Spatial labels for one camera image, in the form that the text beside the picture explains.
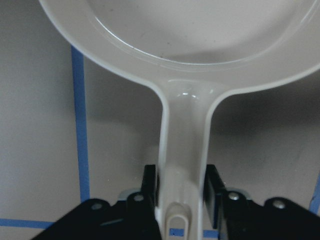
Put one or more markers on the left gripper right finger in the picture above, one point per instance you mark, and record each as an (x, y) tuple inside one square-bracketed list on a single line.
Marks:
[(237, 217)]

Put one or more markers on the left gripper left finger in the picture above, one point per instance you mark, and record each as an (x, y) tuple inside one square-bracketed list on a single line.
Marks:
[(130, 218)]

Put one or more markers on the beige plastic dustpan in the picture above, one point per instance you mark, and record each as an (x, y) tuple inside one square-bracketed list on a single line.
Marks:
[(193, 54)]

